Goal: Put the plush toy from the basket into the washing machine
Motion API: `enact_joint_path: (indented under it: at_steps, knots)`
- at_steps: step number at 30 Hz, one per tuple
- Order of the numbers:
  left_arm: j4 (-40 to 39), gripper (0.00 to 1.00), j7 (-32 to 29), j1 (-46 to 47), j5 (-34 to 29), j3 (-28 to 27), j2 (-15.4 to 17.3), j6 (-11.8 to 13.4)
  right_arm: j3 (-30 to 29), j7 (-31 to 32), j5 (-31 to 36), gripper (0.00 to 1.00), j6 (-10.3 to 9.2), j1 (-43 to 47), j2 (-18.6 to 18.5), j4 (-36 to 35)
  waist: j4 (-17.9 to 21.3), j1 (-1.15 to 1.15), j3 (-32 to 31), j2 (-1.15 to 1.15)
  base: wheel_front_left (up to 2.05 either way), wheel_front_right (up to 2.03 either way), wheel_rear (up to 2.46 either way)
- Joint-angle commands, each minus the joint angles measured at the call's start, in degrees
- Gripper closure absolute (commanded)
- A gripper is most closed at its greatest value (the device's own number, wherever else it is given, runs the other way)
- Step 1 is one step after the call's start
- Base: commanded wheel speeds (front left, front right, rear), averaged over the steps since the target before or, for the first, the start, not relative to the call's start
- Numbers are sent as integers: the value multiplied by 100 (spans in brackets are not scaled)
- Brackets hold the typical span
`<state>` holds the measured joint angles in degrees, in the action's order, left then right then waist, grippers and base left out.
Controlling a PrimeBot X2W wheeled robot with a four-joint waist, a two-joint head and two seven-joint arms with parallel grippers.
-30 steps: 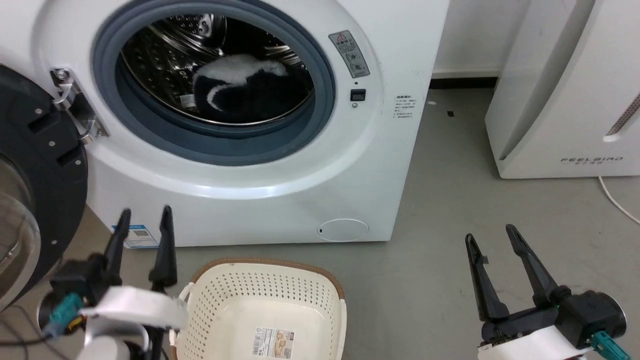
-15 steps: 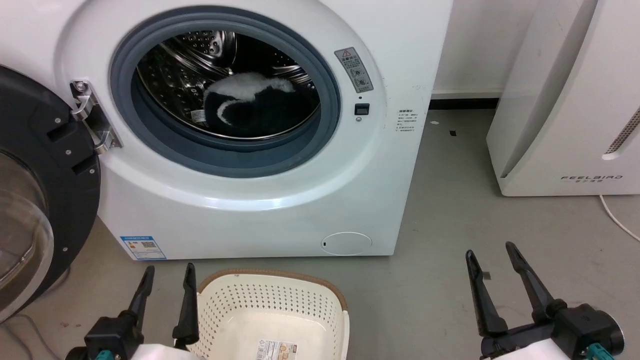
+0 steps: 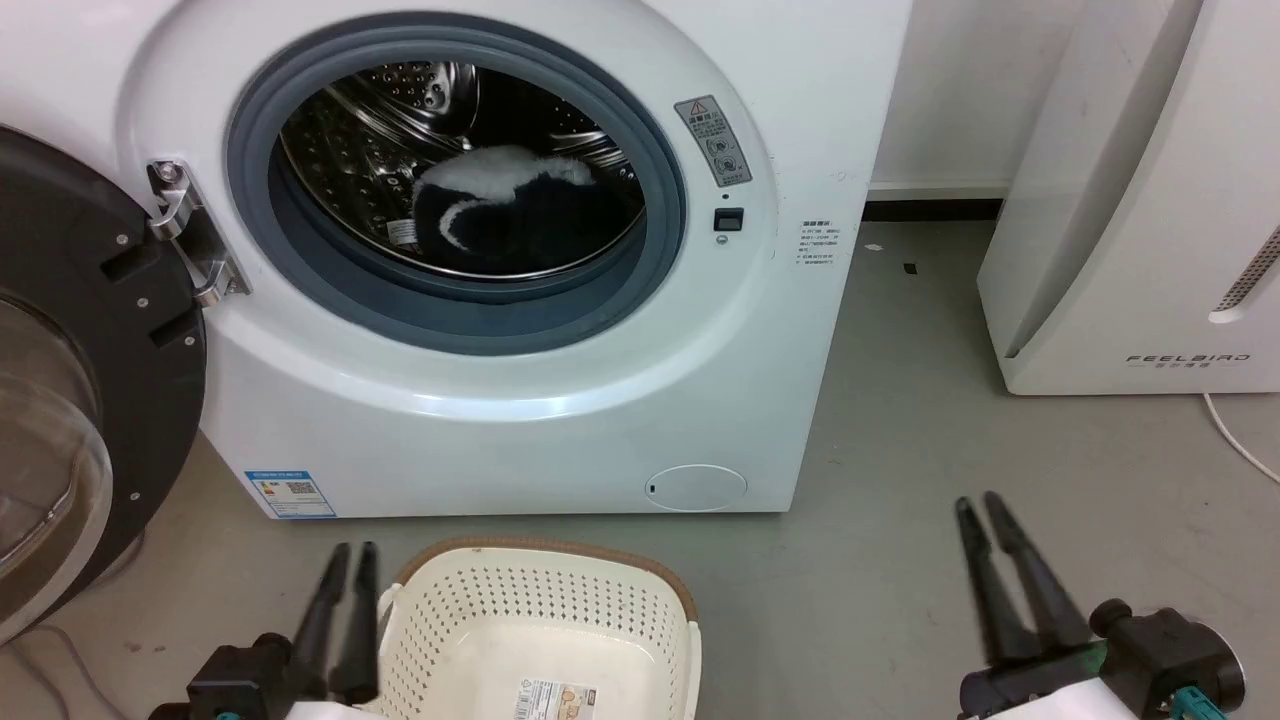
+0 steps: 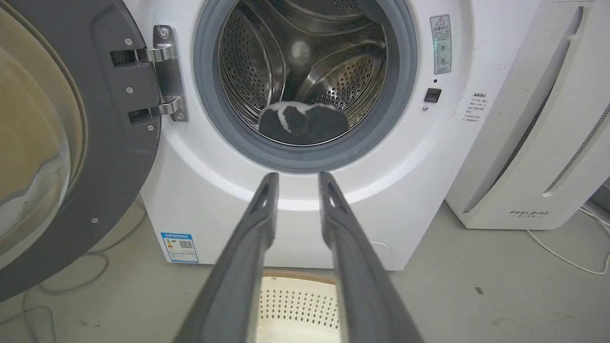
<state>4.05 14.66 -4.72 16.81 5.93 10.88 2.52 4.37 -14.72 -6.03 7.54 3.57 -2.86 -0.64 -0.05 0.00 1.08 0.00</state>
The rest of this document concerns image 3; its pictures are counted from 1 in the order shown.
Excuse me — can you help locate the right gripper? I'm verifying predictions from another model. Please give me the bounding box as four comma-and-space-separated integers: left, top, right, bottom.
955, 492, 1246, 720

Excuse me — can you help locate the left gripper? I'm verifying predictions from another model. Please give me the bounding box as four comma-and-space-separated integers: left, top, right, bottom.
150, 543, 379, 720

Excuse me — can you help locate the white perforated laundry basket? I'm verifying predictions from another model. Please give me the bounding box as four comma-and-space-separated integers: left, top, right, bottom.
375, 537, 703, 720

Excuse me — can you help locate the white front-load washing machine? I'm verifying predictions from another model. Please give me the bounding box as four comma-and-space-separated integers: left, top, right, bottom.
0, 0, 913, 521

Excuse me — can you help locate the blue energy label sticker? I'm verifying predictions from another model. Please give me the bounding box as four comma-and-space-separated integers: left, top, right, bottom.
244, 470, 338, 519

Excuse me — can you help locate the paper product label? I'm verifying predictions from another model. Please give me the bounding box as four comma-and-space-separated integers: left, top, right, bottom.
513, 678, 598, 720

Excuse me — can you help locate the dark round glass washer door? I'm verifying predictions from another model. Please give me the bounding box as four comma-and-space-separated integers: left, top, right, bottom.
0, 125, 208, 646

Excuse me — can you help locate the round white filter cover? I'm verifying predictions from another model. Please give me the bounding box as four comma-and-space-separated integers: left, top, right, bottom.
645, 464, 749, 513

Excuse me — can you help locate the white air purifier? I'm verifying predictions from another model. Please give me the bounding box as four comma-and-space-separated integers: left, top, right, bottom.
977, 0, 1280, 397

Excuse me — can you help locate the black baseboard strip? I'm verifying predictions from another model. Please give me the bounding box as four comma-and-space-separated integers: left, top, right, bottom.
865, 200, 1004, 222

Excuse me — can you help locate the small text sticker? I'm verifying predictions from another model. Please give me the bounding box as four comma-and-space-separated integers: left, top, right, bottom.
797, 220, 843, 269

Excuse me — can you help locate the chrome door hinge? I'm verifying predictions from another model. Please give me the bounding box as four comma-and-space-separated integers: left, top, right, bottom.
147, 160, 251, 308

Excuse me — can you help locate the black and white garment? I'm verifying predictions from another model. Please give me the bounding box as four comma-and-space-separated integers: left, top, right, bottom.
412, 145, 641, 276

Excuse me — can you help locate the perforated steel washer drum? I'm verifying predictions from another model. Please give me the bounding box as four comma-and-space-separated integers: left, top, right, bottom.
278, 60, 649, 281

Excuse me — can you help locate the grey rubber door gasket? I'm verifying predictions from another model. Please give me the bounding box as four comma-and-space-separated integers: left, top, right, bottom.
225, 25, 689, 356

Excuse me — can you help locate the grey warning sticker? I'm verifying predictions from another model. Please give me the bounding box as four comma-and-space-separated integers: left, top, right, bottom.
673, 95, 753, 189

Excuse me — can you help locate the white power cable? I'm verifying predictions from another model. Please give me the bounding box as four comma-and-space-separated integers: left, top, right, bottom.
1203, 392, 1280, 486

